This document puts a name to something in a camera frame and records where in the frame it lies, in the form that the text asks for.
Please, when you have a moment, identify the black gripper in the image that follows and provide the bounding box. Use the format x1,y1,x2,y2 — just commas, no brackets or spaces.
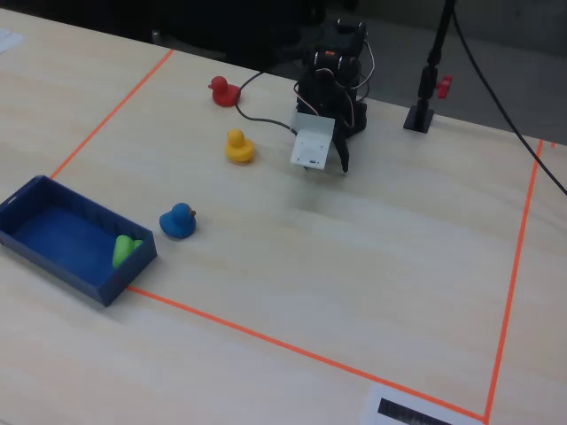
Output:
294,73,356,175

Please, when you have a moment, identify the green rubber duck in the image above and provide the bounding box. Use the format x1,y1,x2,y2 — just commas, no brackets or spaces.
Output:
112,234,144,269

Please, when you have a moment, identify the yellow rubber duck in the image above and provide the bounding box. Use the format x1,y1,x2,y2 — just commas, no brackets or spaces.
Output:
224,128,256,165

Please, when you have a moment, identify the red rubber duck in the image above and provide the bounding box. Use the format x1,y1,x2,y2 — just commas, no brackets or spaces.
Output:
207,75,242,109

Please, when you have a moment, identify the blue rubber duck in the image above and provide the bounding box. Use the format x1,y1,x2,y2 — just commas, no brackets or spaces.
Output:
159,202,198,241

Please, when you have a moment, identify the blue plastic box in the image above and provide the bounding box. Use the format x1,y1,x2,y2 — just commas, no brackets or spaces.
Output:
0,174,159,308

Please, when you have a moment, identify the orange tape strip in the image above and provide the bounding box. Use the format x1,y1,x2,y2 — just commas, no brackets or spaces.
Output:
50,48,176,181
127,285,488,421
483,139,545,424

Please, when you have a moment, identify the white paper with black bar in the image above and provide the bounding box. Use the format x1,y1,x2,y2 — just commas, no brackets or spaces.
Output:
361,383,484,425

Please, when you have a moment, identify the plain white paper sheet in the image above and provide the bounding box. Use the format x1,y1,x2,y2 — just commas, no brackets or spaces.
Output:
0,28,26,56

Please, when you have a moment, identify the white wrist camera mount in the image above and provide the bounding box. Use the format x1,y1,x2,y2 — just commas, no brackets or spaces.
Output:
290,112,336,171

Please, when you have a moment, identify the red white black servo wire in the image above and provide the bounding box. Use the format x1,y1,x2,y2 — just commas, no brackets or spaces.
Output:
353,34,377,99
318,66,358,130

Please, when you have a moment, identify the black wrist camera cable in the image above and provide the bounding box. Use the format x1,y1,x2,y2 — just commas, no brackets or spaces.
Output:
234,70,299,135

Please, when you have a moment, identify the black camera stand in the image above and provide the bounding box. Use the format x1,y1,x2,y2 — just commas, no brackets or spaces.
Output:
402,0,457,135

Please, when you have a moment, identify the black stand cable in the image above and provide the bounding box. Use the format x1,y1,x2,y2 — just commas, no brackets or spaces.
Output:
450,0,567,197

